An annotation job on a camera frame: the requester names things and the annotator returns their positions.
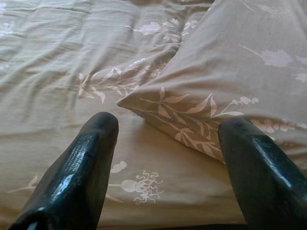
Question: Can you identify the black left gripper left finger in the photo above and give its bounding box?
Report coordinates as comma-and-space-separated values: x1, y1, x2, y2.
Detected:
8, 112, 120, 230

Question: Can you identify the beige floral pillow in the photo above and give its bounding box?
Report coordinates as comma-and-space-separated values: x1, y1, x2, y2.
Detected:
116, 0, 307, 166

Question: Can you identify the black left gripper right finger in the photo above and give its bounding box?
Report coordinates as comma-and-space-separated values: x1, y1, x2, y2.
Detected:
218, 117, 307, 230

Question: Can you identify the beige floral bed sheet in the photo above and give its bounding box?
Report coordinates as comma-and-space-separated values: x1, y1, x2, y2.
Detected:
0, 0, 307, 228

